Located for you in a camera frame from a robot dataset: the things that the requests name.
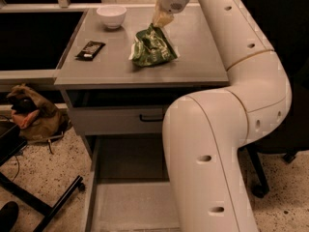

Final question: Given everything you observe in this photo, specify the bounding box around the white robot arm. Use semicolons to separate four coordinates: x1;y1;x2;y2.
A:
154;0;292;232

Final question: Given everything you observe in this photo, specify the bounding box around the grey drawer cabinet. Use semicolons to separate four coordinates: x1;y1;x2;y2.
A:
53;5;230;232

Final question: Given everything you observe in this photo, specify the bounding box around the white ceramic bowl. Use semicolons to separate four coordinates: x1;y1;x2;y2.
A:
97;5;126;29

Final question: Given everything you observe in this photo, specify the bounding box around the dark snack bar wrapper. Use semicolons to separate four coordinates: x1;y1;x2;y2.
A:
76;41;105;61

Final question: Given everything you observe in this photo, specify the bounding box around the green jalapeno chip bag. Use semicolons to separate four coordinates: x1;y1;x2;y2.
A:
129;24;179;68

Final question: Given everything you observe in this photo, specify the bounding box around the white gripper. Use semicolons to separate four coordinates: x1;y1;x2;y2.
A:
153;0;189;28

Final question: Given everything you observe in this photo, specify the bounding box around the closed drawer with black handle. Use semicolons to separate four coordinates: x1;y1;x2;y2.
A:
68;106;167;135

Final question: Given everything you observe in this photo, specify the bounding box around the black shoe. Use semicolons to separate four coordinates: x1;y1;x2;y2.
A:
0;201;19;232

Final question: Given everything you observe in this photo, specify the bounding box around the brown backpack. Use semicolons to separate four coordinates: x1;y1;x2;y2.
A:
7;84;71;147

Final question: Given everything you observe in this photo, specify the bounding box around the open grey middle drawer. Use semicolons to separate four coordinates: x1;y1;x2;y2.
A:
81;134;181;232

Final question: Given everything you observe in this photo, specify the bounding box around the black office chair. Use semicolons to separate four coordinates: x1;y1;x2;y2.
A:
241;0;309;198

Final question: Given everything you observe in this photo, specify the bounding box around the black chair base left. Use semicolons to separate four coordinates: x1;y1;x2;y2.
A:
0;121;85;232

